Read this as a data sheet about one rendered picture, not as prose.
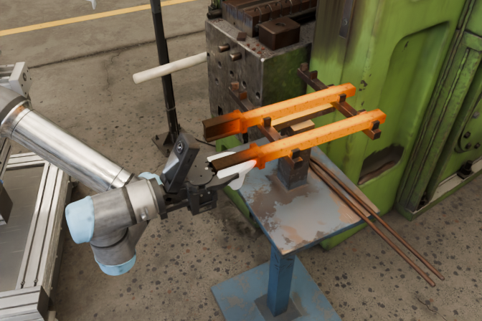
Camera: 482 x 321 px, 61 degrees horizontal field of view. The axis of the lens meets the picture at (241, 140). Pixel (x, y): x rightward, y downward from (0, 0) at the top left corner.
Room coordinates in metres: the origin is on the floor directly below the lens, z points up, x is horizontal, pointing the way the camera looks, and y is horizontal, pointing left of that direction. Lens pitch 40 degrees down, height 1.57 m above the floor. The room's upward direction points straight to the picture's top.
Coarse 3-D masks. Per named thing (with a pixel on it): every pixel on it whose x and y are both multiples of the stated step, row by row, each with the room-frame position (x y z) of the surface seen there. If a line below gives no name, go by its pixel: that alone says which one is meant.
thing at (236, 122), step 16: (304, 96) 0.82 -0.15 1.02; (320, 96) 0.82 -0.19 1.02; (336, 96) 0.83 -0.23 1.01; (240, 112) 0.74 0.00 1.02; (256, 112) 0.75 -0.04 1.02; (272, 112) 0.75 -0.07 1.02; (288, 112) 0.77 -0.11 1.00; (208, 128) 0.69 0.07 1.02; (224, 128) 0.71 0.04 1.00; (240, 128) 0.71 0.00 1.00
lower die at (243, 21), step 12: (228, 0) 1.51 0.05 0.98; (240, 0) 1.48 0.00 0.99; (252, 0) 1.48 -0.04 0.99; (276, 0) 1.46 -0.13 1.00; (300, 0) 1.48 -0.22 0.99; (312, 0) 1.48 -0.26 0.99; (228, 12) 1.46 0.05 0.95; (240, 12) 1.39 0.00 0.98; (252, 12) 1.37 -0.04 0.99; (264, 12) 1.37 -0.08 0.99; (276, 12) 1.39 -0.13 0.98; (288, 12) 1.42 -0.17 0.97; (240, 24) 1.39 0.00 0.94; (252, 24) 1.33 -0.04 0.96; (252, 36) 1.33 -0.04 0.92
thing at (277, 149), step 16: (368, 112) 0.75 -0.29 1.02; (320, 128) 0.69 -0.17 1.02; (336, 128) 0.69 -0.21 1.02; (352, 128) 0.70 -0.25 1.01; (256, 144) 0.63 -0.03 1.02; (272, 144) 0.64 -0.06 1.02; (288, 144) 0.64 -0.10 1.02; (304, 144) 0.65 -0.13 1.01; (224, 160) 0.59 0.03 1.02; (240, 160) 0.59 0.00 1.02; (256, 160) 0.61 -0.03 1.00
